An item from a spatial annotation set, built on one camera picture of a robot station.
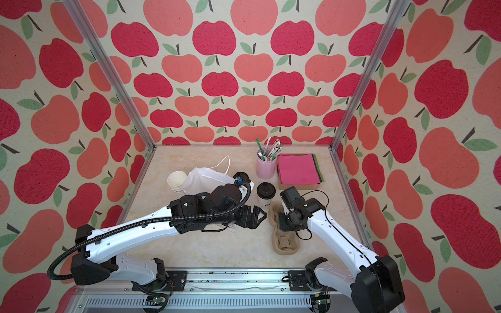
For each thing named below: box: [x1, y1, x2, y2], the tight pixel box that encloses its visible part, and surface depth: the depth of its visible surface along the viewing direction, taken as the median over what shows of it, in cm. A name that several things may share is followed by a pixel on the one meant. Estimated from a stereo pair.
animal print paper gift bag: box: [181, 155, 236, 195], surface depth 80 cm
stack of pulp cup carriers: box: [271, 228, 301, 255], surface depth 80 cm
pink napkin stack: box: [277, 153, 325, 186], surface depth 107 cm
